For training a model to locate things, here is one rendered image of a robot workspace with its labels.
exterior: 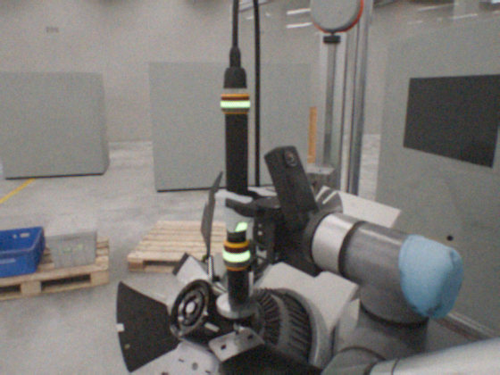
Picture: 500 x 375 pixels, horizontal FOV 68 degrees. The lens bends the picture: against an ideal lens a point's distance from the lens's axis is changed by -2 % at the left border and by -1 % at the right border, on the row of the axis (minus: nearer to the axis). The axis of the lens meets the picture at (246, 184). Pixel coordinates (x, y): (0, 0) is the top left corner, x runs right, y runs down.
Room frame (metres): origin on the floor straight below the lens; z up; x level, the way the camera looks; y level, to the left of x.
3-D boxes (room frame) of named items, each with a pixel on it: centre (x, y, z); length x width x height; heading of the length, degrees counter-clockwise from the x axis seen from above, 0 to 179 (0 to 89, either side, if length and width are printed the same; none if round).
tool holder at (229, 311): (0.60, 0.01, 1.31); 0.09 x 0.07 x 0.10; 156
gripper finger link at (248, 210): (0.52, -0.01, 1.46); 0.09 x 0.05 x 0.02; 50
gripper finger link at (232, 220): (0.56, 0.02, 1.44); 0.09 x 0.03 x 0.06; 50
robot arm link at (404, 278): (0.37, -0.17, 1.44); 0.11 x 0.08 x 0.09; 41
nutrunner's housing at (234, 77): (0.59, 0.02, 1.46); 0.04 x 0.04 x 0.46
